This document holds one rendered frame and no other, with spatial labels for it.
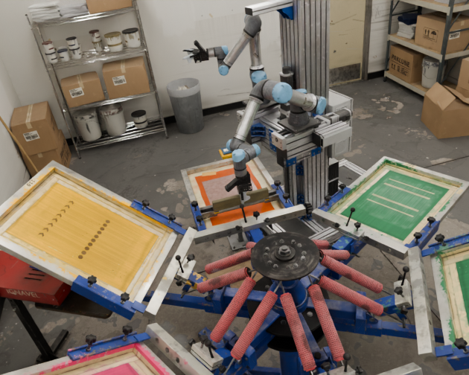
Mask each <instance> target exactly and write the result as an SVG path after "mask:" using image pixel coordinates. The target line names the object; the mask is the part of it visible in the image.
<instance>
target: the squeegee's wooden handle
mask: <svg viewBox="0 0 469 375"><path fill-rule="evenodd" d="M246 195H247V196H250V199H249V200H247V201H245V202H244V204H246V203H250V202H255V201H258V200H261V199H265V200H266V199H269V191H268V188H267V187H265V188H261V189H258V190H253V191H250V192H246ZM240 204H241V200H240V194H238V195H234V196H229V197H226V198H222V199H217V200H214V201H212V205H213V209H214V212H215V213H217V212H219V211H220V210H223V209H227V208H231V207H234V206H238V205H240Z"/></svg>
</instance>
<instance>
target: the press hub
mask: <svg viewBox="0 0 469 375"><path fill-rule="evenodd" d="M319 258H320V254H319V249H318V247H317V245H316V244H315V243H314V242H313V241H312V240H311V239H310V238H308V237H306V236H304V235H302V234H297V233H294V232H278V233H274V234H270V235H268V236H265V237H264V238H262V239H261V240H259V241H258V242H257V243H256V244H255V246H254V247H253V249H252V252H251V261H252V265H253V266H254V268H255V270H256V271H257V272H258V273H260V274H261V275H263V276H264V277H262V278H261V279H260V280H258V281H257V282H256V284H255V286H254V288H253V289H252V290H256V291H263V292H268V291H272V292H274V290H275V288H276V287H277V285H278V284H279V281H282V285H283V287H284V291H285V293H290V294H291V295H292V297H293V301H294V304H295V306H296V309H297V312H298V313H302V315H303V317H304V319H305V321H306V323H307V325H308V327H309V329H310V331H311V333H312V334H313V337H314V339H315V340H316V343H319V342H320V341H321V340H322V339H323V337H324V336H325V334H324V333H323V330H322V326H321V324H320V322H319V319H318V316H317V314H316V311H315V309H312V308H307V304H308V297H310V294H309V292H308V290H307V289H306V288H305V286H304V285H303V284H302V283H301V282H300V280H301V279H302V278H303V277H305V276H307V275H309V274H310V273H311V272H312V271H313V270H314V269H315V268H316V267H317V265H318V263H319ZM271 279H272V280H275V281H274V283H273V282H272V280H271ZM320 289H321V291H322V295H323V297H324V299H329V295H328V292H327V290H326V289H323V288H322V287H320ZM275 293H276V295H278V296H277V297H278V299H277V301H276V302H275V304H274V305H273V307H272V310H273V311H274V312H276V313H278V314H279V315H280V316H279V317H278V318H277V319H276V320H275V321H274V322H273V323H272V324H271V325H270V326H269V327H268V328H267V329H266V332H267V333H269V334H272V335H274V336H275V337H274V338H273V339H272V340H271V341H270V342H269V343H268V344H267V347H269V348H272V349H273V350H277V351H279V354H280V363H281V373H280V375H299V372H298V361H297V357H298V356H299V353H298V351H297V348H296V344H295V342H294V339H293V335H292V333H291V330H290V326H289V324H288V322H287V318H286V315H285V313H284V309H283V307H282V304H281V300H280V297H281V295H283V291H282V288H281V284H280V286H279V288H278V289H277V290H276V292H275ZM260 303H261V302H260V301H249V300H247V309H248V312H249V320H250V319H251V318H252V316H253V315H254V313H255V311H256V309H257V308H258V307H259V305H260Z"/></svg>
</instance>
